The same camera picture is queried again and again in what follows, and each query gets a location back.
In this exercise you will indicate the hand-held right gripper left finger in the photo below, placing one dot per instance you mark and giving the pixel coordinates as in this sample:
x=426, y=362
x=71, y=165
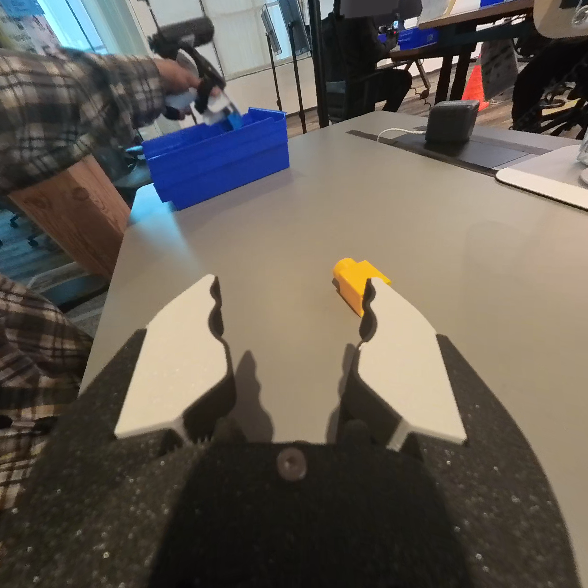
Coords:
x=179, y=367

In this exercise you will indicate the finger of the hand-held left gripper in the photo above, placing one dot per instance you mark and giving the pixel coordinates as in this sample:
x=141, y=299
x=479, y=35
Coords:
x=218, y=110

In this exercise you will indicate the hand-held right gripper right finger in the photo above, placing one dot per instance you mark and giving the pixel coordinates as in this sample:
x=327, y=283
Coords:
x=404, y=367

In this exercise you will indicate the blue divided plastic bin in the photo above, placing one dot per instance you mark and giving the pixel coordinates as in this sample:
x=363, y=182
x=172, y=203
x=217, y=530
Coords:
x=220, y=160

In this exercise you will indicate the small yellow mega block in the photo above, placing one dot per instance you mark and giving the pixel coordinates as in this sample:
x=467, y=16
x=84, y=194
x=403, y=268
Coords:
x=353, y=280

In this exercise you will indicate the person's left hand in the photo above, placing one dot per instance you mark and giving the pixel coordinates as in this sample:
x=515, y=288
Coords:
x=177, y=76

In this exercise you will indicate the person's plaid shirt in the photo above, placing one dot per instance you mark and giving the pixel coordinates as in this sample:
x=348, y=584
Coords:
x=32, y=367

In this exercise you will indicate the wooden pillar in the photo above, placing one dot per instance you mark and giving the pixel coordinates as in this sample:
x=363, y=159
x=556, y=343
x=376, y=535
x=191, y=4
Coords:
x=78, y=216

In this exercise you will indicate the white pad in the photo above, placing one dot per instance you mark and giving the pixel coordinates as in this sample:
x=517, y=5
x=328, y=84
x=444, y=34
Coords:
x=542, y=179

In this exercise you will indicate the dark grey power adapter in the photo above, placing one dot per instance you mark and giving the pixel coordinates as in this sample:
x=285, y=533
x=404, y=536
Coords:
x=452, y=121

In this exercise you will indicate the wooden desk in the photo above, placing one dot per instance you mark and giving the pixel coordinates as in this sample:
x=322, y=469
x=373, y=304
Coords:
x=459, y=20

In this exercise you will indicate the orange cone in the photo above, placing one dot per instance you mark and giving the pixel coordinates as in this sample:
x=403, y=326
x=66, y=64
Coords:
x=475, y=87

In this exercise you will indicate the grey speckled panel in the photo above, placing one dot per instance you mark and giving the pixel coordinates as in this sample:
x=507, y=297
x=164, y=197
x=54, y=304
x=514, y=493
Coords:
x=500, y=69

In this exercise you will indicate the black metal post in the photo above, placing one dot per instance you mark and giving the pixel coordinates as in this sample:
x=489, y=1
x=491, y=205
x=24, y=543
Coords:
x=317, y=69

